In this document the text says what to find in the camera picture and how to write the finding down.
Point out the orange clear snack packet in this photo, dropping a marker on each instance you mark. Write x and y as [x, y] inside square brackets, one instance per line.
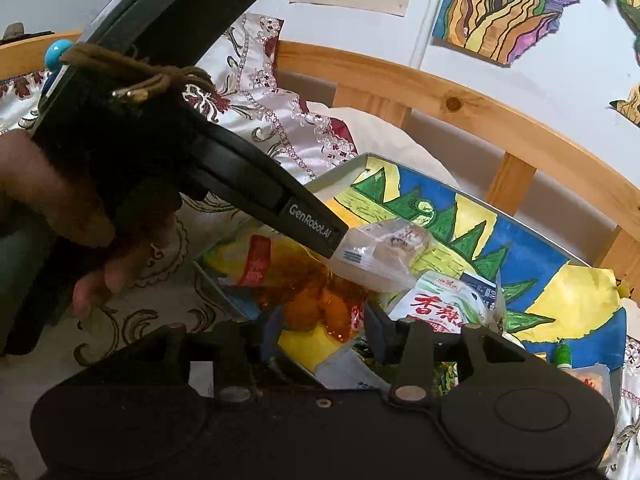
[310, 300]

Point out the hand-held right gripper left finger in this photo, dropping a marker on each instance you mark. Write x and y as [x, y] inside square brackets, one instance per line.
[271, 332]

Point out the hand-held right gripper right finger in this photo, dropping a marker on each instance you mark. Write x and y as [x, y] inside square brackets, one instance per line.
[380, 332]

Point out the green seaweed snack packet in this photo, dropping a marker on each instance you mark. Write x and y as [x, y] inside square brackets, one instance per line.
[435, 300]

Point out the person's left forearm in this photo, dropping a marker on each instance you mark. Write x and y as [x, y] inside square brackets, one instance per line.
[25, 285]

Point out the colourful dragon drawing sheet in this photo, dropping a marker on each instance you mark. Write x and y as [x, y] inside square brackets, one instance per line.
[500, 240]

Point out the grey metal tray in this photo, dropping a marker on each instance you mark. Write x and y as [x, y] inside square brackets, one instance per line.
[340, 172]

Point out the white wall pipe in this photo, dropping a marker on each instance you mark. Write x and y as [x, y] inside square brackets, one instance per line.
[432, 15]

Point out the green and white stick packet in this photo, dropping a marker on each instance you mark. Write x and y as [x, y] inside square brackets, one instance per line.
[562, 357]

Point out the floral satin blanket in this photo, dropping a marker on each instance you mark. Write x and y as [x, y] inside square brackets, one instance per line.
[260, 110]

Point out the clear bun packet red print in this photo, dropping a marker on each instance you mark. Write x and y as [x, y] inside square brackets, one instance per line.
[385, 265]

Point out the flame pattern wall poster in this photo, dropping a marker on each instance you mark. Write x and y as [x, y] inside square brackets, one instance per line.
[515, 5]

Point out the yellow green snack packet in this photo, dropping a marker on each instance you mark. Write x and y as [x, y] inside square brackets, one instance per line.
[305, 350]

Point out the person's left hand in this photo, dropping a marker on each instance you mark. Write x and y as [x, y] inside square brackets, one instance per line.
[45, 185]

